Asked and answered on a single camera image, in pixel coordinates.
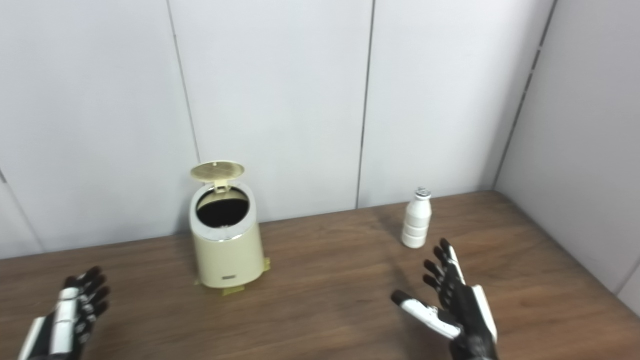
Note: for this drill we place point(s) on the cream round bin lid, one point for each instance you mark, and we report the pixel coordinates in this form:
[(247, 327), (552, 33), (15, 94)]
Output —
[(217, 171)]

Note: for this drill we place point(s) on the cream-colored bin body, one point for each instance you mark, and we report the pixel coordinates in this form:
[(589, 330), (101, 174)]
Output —
[(227, 260)]

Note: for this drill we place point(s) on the small white plastic bottle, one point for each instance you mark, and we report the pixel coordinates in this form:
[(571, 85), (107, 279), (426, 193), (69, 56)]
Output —
[(416, 222)]

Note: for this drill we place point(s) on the black and white left hand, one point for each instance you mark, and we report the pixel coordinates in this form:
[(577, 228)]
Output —
[(65, 320)]

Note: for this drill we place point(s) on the black and white right hand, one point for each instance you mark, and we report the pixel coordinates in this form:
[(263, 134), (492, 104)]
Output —
[(465, 310)]

